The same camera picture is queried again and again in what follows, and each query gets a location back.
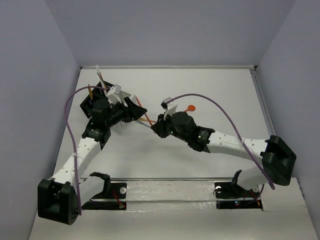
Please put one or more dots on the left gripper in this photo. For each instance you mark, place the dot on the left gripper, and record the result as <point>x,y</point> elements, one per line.
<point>128,114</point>

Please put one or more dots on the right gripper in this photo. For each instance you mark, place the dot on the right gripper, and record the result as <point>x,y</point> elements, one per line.
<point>160,126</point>

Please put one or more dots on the orange plastic knife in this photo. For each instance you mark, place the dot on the orange plastic knife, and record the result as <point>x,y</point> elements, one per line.
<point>146,116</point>

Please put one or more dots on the gold knife black handle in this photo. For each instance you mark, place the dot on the gold knife black handle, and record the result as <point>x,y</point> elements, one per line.
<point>90,93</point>

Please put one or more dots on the orange chopstick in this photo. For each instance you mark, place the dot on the orange chopstick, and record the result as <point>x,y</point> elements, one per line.
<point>102,80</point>

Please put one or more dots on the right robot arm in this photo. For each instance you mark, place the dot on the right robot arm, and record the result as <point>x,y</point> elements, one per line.
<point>274,160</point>

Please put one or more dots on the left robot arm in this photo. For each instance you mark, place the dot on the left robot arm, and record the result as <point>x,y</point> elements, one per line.
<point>61,197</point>

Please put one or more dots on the gold ornate fork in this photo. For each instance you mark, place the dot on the gold ornate fork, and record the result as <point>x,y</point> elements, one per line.
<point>145,120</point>

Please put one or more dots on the iridescent metal spoon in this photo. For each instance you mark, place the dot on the iridescent metal spoon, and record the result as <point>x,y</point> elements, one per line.
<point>143,124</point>

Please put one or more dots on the orange plastic spoon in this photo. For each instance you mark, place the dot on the orange plastic spoon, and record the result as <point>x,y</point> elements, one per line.
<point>190,108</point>

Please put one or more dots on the black utensil container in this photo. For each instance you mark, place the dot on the black utensil container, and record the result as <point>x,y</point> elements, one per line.
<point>97,94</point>

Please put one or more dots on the metal rail front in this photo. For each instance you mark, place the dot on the metal rail front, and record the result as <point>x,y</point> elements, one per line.
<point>121,179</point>

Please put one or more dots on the metal rail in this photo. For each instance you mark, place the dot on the metal rail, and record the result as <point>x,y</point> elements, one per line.
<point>121,179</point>
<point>227,67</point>

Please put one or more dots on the metal rail back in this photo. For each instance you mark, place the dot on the metal rail back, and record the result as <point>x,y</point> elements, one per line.
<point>227,67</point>

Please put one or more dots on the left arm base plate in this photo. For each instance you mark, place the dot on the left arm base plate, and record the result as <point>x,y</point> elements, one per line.
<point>114,200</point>

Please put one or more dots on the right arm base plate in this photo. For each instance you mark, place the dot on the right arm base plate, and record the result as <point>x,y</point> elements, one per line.
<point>228,198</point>

